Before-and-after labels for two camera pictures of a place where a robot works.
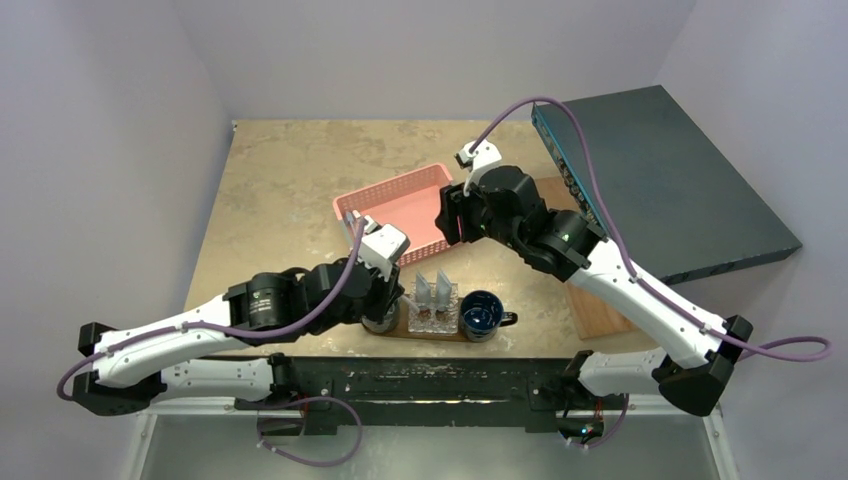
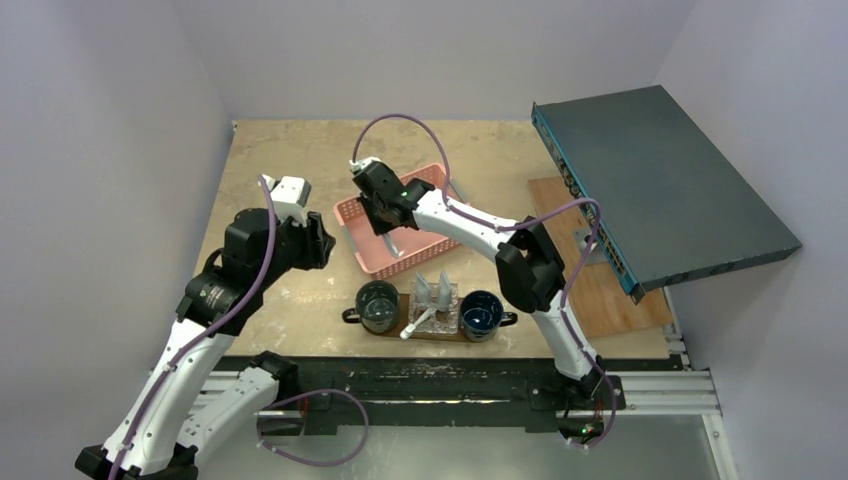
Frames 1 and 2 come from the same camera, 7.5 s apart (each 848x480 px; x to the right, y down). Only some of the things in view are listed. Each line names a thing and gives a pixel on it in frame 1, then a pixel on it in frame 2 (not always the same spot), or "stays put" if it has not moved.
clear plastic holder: x=433 y=318 stays put
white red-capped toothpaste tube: x=423 y=296 stays put
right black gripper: x=449 y=216 → x=380 y=216
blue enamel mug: x=482 y=314 stays put
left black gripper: x=387 y=292 → x=316 y=241
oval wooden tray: x=401 y=330 stays put
